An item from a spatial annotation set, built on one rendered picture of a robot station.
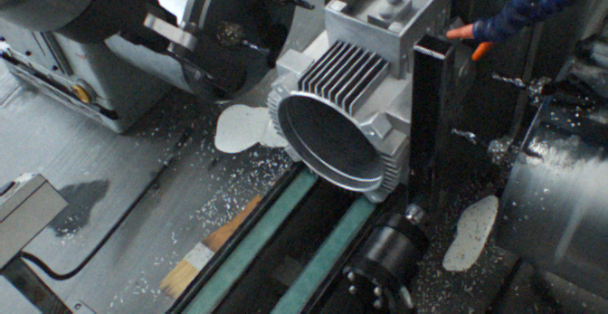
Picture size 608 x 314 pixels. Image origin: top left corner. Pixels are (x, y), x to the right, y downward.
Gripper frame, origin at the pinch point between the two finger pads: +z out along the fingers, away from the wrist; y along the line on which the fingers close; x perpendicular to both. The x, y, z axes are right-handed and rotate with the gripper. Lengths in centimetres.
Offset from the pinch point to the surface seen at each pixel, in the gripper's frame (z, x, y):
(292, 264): 29.0, 17.8, -4.7
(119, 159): 34, 19, 34
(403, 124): 16.0, -4.1, -14.0
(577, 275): 17.5, 2.3, -36.1
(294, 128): 22.4, 1.4, 0.9
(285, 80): 12.8, -2.9, -0.1
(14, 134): 31, 24, 55
